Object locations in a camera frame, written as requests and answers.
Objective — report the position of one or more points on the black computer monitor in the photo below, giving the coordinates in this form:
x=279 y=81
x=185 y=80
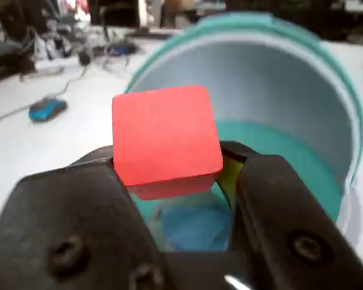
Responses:
x=115 y=12

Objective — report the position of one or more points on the small blue and black device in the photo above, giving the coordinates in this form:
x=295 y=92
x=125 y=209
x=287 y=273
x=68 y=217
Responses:
x=122 y=48

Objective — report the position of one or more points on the black keyboard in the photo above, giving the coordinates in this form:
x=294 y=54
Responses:
x=152 y=34

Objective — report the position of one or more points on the blue and black computer mouse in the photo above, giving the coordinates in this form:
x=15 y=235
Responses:
x=47 y=109

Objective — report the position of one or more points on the blue cube block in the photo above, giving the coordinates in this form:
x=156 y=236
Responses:
x=196 y=229

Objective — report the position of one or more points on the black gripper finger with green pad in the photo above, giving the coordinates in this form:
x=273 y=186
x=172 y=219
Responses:
x=284 y=217
x=63 y=217

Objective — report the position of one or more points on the teal whale-shaped bin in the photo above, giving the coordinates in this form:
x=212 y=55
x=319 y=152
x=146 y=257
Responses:
x=275 y=90

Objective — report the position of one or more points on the red cube block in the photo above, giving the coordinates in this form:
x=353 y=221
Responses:
x=166 y=136

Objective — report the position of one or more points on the small black round object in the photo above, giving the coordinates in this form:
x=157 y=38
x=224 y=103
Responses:
x=84 y=58

